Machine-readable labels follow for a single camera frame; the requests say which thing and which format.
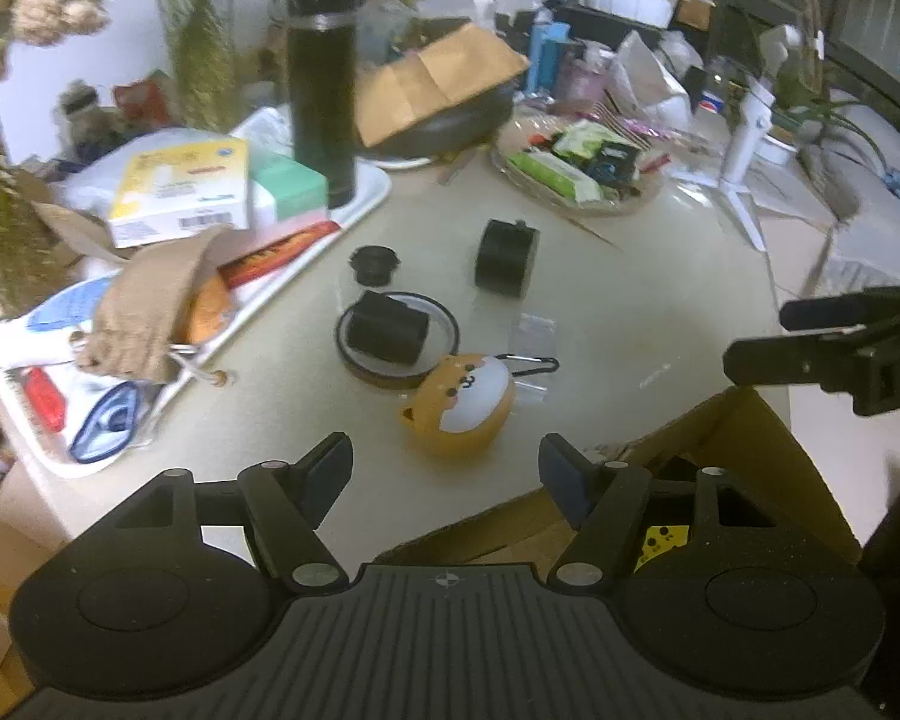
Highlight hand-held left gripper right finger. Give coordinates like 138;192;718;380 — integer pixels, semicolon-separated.
538;433;796;592

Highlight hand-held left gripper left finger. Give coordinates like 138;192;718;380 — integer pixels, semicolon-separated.
75;433;355;593

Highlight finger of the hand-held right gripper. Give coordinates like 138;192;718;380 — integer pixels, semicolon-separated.
722;331;867;393
781;292;867;329

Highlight brown cardboard box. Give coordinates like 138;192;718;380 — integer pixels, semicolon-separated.
371;386;863;571

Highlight yellow tester device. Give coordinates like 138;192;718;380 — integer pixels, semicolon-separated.
637;525;691;571

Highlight orange dog-shaped round case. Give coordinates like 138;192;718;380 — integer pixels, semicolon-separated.
400;352;561;460

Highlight black ribbed block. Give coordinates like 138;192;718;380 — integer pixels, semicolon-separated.
347;291;430;365

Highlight round glass lens filter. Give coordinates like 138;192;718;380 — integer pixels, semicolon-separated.
335;291;462;391

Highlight small black threaded cap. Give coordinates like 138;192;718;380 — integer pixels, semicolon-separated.
350;245;401;286

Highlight grey fringed blanket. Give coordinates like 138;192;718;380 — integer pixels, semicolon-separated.
817;101;900;293

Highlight small clear zip bag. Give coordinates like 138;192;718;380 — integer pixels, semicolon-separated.
514;315;560;398

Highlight white gimbal tripod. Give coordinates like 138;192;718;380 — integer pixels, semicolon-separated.
671;26;796;252

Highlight potted green plant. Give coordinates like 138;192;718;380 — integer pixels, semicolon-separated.
765;37;893;166

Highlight red orange flat packet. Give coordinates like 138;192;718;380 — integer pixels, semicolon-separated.
217;221;342;290

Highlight blue rimmed clear packet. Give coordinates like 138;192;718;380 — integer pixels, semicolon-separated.
67;381;143;464

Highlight cola bottle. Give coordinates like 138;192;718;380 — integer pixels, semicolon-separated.
697;60;728;117

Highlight thin wooden stick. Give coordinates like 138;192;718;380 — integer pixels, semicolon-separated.
536;202;623;250

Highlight black snack packet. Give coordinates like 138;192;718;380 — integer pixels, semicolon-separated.
589;142;638;188

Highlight round snack basket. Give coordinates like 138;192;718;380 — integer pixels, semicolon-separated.
491;116;665;215

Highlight white tray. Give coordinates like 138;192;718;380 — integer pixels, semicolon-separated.
0;165;391;477

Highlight white plastic bag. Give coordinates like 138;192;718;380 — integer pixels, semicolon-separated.
607;30;702;125

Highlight green snack packet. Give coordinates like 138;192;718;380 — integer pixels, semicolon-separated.
551;124;627;158

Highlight green and white box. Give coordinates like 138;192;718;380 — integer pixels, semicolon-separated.
251;150;329;222

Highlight red tube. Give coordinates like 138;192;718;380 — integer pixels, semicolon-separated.
19;367;68;432

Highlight green wet wipes pack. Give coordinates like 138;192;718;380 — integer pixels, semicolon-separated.
506;150;605;203

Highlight yellow medicine box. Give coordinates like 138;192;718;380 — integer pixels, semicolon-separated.
109;136;252;248

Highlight white blue printed bag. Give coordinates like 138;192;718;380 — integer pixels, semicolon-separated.
0;277;117;368

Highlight black zip case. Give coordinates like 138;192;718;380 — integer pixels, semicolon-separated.
360;79;518;162

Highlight blue box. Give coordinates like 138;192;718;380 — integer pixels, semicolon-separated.
529;21;571;91

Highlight white medicine bag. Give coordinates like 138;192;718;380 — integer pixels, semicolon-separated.
64;142;140;222

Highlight black thermos flask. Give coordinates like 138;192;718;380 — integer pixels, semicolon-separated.
285;0;359;209

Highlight brown paper envelope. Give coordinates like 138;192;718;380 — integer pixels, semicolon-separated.
356;22;532;147

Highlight dried flowers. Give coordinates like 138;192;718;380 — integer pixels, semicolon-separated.
0;0;106;80

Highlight burlap drawstring pouch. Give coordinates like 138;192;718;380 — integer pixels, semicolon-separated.
75;229;222;383

